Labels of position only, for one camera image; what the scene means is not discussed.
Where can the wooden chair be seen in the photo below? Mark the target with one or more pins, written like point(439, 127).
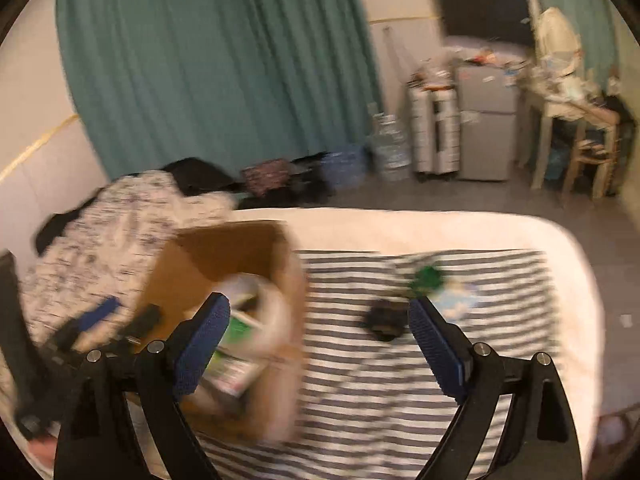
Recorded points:
point(595, 160)

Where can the dark patterned bag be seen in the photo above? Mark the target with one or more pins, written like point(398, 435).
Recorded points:
point(265, 177)

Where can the brown cardboard box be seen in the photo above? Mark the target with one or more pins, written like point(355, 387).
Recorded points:
point(220, 255)

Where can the green and white box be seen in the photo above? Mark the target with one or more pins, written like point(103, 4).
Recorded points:
point(237, 360)

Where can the cream dressing table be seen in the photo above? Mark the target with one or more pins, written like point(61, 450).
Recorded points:
point(542, 125)

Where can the grey mini fridge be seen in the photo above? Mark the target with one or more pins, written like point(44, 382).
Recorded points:
point(487, 135)

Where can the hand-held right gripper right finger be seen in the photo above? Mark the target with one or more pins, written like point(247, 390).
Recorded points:
point(440, 350)

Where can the black and white printed blanket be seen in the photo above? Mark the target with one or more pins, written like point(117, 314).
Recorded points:
point(125, 220)

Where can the large clear water bottle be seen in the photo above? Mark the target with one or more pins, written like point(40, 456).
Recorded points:
point(392, 150)

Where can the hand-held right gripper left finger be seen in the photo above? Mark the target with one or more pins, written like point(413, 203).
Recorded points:
point(202, 345)

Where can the white ribbed suitcase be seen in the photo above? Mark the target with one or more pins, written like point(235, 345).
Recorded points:
point(425, 135)

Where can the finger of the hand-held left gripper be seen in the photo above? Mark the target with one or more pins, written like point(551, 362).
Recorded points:
point(142, 320)
point(100, 312)

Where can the black wall television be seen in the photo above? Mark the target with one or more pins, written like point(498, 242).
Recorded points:
point(485, 12)

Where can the white cylindrical bottle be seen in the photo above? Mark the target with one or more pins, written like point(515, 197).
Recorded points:
point(270, 310)

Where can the small black object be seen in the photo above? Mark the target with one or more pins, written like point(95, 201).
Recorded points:
point(382, 320)

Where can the white oval mirror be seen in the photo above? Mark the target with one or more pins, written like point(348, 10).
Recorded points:
point(557, 35)

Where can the grey striped cloth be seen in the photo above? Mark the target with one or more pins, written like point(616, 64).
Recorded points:
point(360, 400)

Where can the clear plastic bag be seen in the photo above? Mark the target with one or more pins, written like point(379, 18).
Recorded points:
point(432, 72)

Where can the black bag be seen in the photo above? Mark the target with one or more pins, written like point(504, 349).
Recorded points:
point(197, 175)

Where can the green leaf print packet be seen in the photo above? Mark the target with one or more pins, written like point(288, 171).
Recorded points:
point(427, 277)

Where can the blue plastic bag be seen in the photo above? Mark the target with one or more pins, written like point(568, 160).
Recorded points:
point(344, 167)

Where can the black suitcase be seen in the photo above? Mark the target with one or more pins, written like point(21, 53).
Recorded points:
point(625, 135)

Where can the wide green curtain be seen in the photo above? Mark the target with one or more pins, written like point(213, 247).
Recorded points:
point(210, 70)

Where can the dark cloth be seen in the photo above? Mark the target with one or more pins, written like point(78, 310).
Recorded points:
point(307, 180)

